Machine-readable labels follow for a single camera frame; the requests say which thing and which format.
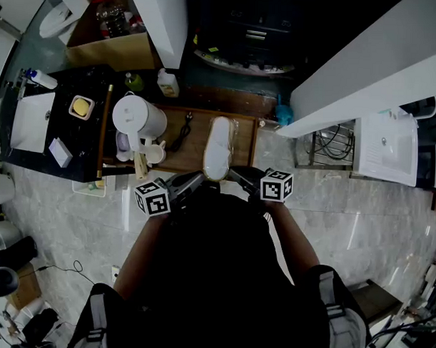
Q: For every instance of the white washboard basin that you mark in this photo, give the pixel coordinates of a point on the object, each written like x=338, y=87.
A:
x=386, y=150

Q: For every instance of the large cardboard box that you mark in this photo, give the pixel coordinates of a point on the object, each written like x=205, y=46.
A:
x=115, y=52

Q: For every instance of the grey glass cup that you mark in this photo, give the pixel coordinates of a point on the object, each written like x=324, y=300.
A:
x=123, y=146

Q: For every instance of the green bottle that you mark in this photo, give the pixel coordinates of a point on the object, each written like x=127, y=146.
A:
x=134, y=83

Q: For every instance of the cream cup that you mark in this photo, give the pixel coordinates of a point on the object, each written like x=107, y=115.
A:
x=155, y=155

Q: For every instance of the brown rod with gold ends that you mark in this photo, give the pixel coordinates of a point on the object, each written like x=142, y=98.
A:
x=104, y=130

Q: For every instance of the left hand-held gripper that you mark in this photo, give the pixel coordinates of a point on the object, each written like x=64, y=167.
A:
x=152, y=205

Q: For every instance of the white floor socket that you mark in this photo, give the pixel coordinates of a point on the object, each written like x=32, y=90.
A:
x=115, y=273

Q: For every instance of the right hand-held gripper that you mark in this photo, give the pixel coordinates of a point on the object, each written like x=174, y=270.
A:
x=274, y=187

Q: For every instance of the white toilet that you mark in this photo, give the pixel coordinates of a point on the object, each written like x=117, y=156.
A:
x=55, y=21

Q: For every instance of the brown wooden tray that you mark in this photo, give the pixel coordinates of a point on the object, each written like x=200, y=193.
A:
x=197, y=144

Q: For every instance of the metal faucet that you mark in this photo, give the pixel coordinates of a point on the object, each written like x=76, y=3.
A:
x=21, y=88

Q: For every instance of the metal rack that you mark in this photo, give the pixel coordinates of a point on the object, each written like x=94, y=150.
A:
x=304, y=158

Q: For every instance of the brown cardboard carton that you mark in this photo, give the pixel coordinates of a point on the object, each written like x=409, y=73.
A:
x=26, y=288

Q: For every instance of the plastic-wrapped white slipper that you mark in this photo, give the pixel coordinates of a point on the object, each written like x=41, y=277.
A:
x=219, y=148

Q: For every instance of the white paper roll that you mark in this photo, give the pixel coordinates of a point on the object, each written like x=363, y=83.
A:
x=3, y=233

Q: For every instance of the yellow soap bar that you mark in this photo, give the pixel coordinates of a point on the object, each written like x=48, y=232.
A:
x=80, y=107

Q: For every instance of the yellow soap in dish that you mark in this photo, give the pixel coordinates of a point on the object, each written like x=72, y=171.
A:
x=71, y=112

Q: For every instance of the white electric kettle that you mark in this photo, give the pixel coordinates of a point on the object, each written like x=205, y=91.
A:
x=134, y=115

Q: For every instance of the teal brush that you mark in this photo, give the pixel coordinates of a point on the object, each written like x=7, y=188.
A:
x=284, y=113

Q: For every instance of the small white box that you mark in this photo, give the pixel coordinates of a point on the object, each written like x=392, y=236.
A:
x=61, y=153

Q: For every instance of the dark drawer cabinet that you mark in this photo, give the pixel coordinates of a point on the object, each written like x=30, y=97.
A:
x=248, y=31

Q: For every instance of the blue capped spray bottle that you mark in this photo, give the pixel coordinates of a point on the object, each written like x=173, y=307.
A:
x=45, y=80

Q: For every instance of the black waste bin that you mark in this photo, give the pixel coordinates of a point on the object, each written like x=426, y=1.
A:
x=1, y=282

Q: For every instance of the person's right forearm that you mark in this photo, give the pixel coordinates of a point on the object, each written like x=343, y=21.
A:
x=294, y=240

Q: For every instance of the person's black shirt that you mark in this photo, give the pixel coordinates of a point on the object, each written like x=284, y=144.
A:
x=218, y=276

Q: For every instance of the clear plastic bottle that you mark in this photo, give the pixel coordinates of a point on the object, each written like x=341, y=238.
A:
x=112, y=19

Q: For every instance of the beige wrapped packet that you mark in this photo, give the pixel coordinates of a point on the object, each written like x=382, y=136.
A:
x=141, y=166

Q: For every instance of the person's left forearm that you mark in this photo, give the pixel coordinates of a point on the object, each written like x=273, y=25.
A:
x=140, y=256

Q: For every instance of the white jug with yellow label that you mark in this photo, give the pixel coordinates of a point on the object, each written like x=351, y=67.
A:
x=168, y=86

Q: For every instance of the white plastic basket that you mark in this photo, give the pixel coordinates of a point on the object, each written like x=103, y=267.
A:
x=88, y=191

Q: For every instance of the white square sink basin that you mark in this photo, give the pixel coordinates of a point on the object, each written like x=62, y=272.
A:
x=30, y=124

